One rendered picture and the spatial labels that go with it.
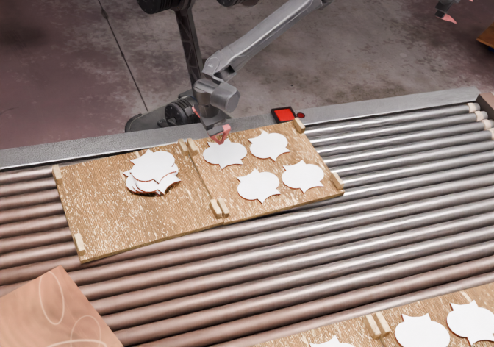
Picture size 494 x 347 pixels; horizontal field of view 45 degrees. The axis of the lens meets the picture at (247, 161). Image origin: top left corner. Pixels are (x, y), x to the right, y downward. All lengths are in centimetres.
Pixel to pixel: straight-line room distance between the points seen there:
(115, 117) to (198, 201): 174
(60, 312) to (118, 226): 36
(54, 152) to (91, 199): 25
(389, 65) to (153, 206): 280
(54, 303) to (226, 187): 64
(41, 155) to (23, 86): 178
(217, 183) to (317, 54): 246
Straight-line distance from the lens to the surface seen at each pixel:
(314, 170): 190
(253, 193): 179
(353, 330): 159
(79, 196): 177
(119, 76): 371
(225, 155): 188
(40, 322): 142
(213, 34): 415
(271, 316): 158
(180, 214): 172
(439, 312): 171
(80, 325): 141
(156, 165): 179
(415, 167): 208
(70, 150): 193
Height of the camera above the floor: 226
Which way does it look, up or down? 44 degrees down
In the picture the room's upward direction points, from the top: 11 degrees clockwise
